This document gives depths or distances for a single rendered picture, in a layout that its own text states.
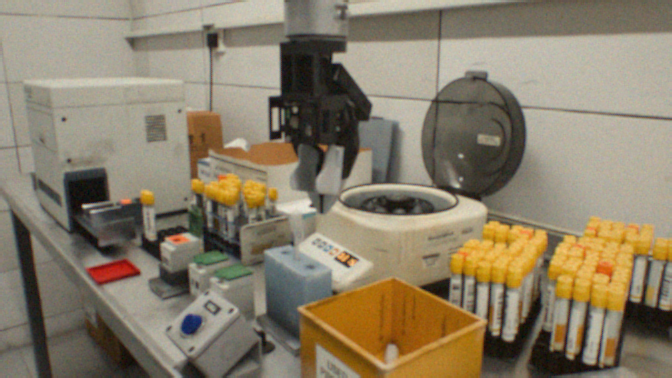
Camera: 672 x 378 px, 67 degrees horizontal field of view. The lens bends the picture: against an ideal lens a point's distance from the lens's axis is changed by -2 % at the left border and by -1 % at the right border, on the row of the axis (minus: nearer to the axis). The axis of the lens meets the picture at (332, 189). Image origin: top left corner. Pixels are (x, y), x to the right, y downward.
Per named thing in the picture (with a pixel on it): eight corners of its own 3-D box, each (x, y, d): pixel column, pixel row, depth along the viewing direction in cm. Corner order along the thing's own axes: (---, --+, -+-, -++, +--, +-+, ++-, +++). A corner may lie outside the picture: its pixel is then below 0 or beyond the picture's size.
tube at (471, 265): (455, 336, 64) (462, 256, 61) (467, 335, 64) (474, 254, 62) (462, 343, 62) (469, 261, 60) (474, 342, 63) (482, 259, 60)
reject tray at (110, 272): (86, 272, 85) (85, 268, 85) (127, 262, 89) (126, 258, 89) (98, 285, 80) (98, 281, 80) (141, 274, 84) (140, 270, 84)
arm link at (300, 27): (306, 9, 64) (364, 4, 60) (306, 46, 65) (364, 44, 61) (270, 1, 58) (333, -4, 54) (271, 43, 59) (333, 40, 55)
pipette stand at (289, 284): (256, 322, 69) (253, 253, 66) (300, 308, 73) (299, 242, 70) (294, 356, 61) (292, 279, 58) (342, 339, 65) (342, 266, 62)
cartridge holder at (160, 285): (148, 287, 79) (146, 266, 78) (201, 272, 85) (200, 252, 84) (162, 299, 75) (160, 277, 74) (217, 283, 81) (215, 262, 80)
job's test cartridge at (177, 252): (163, 277, 80) (159, 239, 78) (191, 269, 83) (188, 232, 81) (173, 285, 77) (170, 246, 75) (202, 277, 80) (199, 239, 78)
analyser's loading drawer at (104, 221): (69, 219, 106) (66, 195, 105) (102, 213, 110) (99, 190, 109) (99, 246, 91) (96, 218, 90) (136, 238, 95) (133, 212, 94)
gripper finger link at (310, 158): (281, 219, 63) (280, 144, 61) (307, 208, 68) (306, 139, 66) (303, 222, 62) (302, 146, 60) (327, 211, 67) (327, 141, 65)
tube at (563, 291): (565, 368, 57) (577, 280, 55) (554, 372, 57) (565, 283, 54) (553, 360, 59) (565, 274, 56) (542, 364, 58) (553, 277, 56)
